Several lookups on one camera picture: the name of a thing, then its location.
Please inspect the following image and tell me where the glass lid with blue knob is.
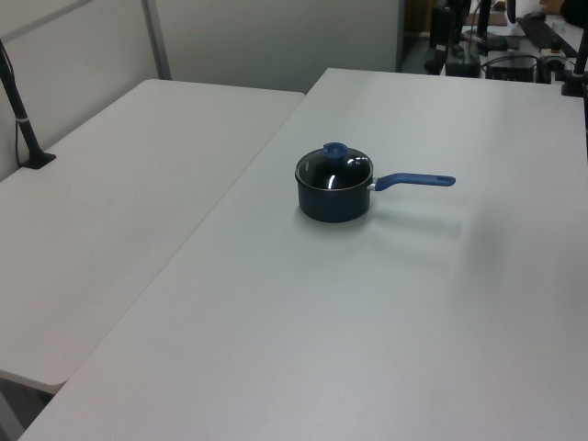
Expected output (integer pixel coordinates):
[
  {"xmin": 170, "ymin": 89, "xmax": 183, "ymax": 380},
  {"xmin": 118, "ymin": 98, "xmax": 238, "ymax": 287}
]
[{"xmin": 294, "ymin": 141, "xmax": 374, "ymax": 192}]

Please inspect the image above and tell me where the bystander dark sleeved forearm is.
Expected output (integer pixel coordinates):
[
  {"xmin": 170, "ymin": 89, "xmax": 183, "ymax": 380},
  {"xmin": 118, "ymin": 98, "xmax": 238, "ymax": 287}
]
[{"xmin": 560, "ymin": 0, "xmax": 588, "ymax": 27}]

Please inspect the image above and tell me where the black monitor stand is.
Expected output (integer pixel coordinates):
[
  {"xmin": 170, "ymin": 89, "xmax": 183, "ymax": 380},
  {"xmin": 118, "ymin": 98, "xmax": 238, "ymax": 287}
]
[{"xmin": 475, "ymin": 0, "xmax": 509, "ymax": 52}]

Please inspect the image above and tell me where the black electronics box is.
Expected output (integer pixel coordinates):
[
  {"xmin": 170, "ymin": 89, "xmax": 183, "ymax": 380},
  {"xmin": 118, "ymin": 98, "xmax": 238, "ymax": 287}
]
[{"xmin": 486, "ymin": 54, "xmax": 539, "ymax": 83}]

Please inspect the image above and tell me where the black keyboard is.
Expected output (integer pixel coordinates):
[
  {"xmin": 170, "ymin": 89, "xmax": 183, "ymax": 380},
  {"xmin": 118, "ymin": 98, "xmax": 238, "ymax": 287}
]
[{"xmin": 515, "ymin": 16, "xmax": 560, "ymax": 50}]

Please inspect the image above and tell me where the white desk device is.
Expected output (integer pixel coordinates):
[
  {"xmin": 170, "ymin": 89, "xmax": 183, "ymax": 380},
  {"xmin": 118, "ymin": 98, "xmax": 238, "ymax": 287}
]
[{"xmin": 539, "ymin": 47, "xmax": 576, "ymax": 71}]

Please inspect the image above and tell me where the grey table leg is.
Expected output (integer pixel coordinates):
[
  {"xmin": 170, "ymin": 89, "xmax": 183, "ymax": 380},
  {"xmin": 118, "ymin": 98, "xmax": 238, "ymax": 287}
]
[{"xmin": 0, "ymin": 379, "xmax": 25, "ymax": 441}]

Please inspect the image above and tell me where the black camera stand with clamp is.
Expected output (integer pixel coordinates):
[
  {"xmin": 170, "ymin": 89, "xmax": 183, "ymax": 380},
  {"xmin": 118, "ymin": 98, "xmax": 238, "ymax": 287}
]
[{"xmin": 560, "ymin": 34, "xmax": 588, "ymax": 97}]

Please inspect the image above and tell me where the dark blue saucepan, blue handle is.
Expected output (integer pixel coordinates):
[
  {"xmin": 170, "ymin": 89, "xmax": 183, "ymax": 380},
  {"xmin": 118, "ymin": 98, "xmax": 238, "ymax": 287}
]
[{"xmin": 296, "ymin": 172, "xmax": 457, "ymax": 225}]

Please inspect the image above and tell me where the grey metal partition post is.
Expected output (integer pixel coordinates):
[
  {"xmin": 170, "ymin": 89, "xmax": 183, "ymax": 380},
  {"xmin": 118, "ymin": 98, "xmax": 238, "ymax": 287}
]
[{"xmin": 141, "ymin": 0, "xmax": 173, "ymax": 81}]

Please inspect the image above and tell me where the black camera stand with flat foot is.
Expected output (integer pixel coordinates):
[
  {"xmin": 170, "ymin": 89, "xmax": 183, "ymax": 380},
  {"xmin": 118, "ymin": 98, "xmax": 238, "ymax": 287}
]
[{"xmin": 0, "ymin": 39, "xmax": 57, "ymax": 170}]

